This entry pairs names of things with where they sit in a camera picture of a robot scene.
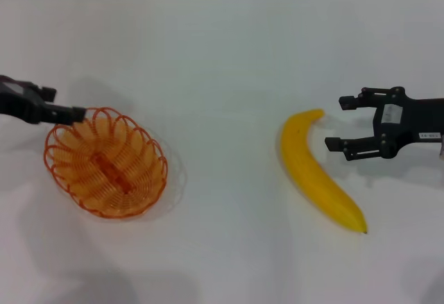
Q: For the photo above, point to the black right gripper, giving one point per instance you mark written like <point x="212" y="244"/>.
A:
<point x="412" y="120"/>

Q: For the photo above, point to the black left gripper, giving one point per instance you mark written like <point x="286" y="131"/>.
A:
<point x="17" y="104"/>

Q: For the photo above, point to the orange woven plastic basket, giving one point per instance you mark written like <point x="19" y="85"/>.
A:
<point x="114" y="179"/>

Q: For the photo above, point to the yellow banana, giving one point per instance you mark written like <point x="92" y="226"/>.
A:
<point x="305" y="158"/>

